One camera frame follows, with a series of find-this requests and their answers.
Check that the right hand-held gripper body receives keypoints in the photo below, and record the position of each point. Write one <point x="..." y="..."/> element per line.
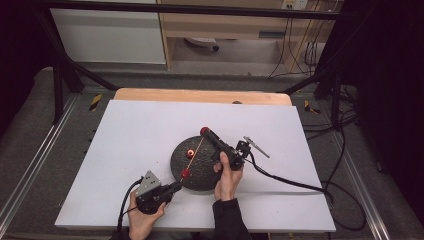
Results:
<point x="237" y="155"/>

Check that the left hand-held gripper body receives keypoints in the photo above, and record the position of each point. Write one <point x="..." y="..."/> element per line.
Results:
<point x="150" y="193"/>

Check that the red hawthorn fruit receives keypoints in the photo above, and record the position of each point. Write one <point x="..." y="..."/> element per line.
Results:
<point x="190" y="153"/>
<point x="185" y="173"/>
<point x="204" y="130"/>

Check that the thin wooden skewer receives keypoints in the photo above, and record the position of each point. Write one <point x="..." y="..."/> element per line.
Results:
<point x="196" y="151"/>

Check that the black round plate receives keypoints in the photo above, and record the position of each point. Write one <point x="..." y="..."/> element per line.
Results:
<point x="200" y="176"/>

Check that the person's right hand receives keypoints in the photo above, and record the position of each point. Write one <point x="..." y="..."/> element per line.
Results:
<point x="228" y="181"/>

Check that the person's left hand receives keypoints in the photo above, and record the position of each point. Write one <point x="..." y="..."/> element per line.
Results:
<point x="141" y="225"/>

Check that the wooden table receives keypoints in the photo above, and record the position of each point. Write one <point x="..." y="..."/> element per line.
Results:
<point x="200" y="96"/>

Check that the white chair base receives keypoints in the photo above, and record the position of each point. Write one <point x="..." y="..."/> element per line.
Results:
<point x="200" y="41"/>

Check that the wooden cabinet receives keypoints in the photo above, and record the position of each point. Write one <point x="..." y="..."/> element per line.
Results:
<point x="226" y="28"/>

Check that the white cabinet panel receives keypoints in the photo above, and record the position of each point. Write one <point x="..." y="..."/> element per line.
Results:
<point x="106" y="36"/>

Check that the black curtain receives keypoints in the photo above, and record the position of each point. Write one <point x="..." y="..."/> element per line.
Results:
<point x="16" y="50"/>
<point x="390" y="83"/>

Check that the aluminium floor rail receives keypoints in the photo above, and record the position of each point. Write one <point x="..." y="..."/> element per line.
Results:
<point x="40" y="156"/>
<point x="363" y="186"/>

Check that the black metal frame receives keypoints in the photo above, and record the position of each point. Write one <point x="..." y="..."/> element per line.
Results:
<point x="200" y="11"/>

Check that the white wall socket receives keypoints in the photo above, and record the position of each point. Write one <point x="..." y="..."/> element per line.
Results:
<point x="295" y="4"/>

